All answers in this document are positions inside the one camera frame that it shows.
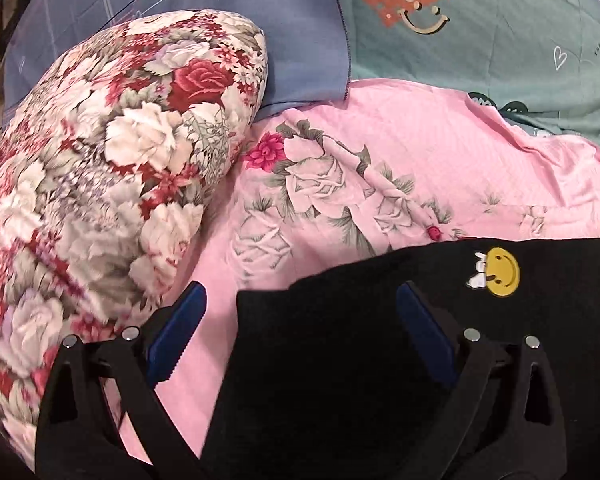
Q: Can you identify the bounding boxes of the black pants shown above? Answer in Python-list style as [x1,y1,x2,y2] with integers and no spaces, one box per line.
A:
[202,238,600,479]

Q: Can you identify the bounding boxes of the red floral bolster pillow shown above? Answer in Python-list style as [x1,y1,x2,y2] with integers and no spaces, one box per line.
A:
[0,34,256,464]

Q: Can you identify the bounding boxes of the pink floral bedspread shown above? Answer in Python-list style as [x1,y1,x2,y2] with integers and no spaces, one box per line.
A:
[158,79,600,451]

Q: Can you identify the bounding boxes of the teal heart print sheet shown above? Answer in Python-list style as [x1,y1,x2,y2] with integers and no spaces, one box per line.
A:
[339,0,600,146]

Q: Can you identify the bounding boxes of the blue plaid pillow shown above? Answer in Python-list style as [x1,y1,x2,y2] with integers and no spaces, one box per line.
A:
[4,0,350,118]

